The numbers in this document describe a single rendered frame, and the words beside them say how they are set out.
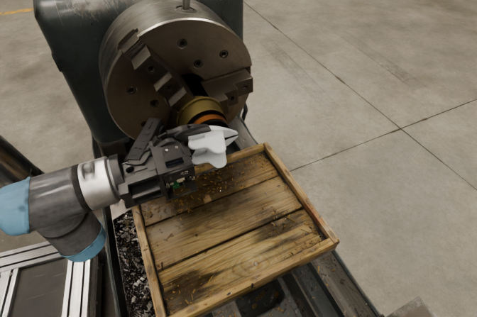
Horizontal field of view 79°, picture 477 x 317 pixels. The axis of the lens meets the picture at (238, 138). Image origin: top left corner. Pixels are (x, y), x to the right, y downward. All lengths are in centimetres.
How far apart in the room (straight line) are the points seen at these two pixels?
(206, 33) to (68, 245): 43
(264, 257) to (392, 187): 147
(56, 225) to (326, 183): 157
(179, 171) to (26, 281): 119
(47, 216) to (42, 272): 106
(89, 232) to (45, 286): 96
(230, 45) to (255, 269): 44
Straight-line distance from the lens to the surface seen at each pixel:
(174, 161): 45
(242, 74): 63
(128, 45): 56
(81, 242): 56
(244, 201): 67
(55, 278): 151
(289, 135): 208
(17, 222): 50
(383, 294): 165
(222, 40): 60
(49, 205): 48
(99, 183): 46
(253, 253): 61
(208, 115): 51
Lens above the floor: 145
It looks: 45 degrees down
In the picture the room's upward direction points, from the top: straight up
